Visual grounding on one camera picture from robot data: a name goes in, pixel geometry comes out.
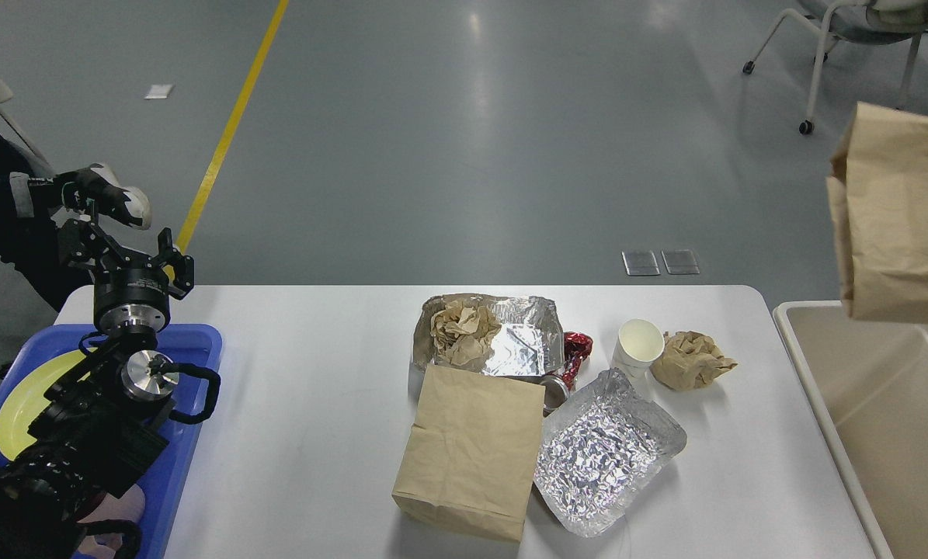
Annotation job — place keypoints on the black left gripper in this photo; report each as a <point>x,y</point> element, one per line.
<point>124,295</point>

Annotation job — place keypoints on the yellow plastic plate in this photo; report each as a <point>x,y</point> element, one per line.
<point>26,401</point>

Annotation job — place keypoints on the brown paper bag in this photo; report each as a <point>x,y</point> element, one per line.
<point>468,466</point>
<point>878,198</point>

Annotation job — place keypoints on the foil container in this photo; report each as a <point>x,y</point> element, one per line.
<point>599,449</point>

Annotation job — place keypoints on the white paper cup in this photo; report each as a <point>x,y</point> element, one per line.
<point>639,343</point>

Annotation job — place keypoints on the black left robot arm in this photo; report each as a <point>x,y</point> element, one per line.
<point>100,431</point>

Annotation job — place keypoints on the blue plastic tray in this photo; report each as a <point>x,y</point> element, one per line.
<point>193,343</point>

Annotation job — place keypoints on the seated person in black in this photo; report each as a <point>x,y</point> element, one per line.
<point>28,234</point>

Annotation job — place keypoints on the grey chair with wheels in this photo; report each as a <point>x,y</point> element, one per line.
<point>26,143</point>

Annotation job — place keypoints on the crumpled brown paper in tray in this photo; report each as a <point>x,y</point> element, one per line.
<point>463,333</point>

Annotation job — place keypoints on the foil tray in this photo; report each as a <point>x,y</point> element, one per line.
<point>530,343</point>

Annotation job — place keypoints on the crushed red can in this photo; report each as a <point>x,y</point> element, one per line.
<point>559,385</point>

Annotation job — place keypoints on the floor outlet plate left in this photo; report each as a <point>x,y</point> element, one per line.
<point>641,263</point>

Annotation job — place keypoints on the floor outlet plate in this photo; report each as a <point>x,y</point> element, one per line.
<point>641,263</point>
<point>680,262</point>

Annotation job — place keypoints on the floor outlet plate right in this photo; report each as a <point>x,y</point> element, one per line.
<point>680,262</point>

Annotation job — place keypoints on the crumpled brown paper ball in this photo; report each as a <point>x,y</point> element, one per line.
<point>689,361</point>

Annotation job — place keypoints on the beige waste bin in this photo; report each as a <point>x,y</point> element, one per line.
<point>867,383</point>

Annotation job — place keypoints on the white office chair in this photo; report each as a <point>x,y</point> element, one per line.
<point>873,23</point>

